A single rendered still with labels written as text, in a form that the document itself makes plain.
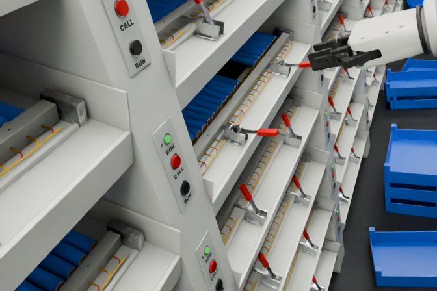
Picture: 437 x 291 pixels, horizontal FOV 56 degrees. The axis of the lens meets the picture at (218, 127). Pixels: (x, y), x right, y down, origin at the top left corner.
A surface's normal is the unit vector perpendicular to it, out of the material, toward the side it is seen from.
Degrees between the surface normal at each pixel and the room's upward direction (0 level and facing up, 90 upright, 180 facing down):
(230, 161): 18
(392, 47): 92
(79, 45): 90
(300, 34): 90
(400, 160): 0
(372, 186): 0
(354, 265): 0
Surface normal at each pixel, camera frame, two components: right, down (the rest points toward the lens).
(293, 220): 0.06, -0.79
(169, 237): -0.41, 0.54
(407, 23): -0.38, -0.77
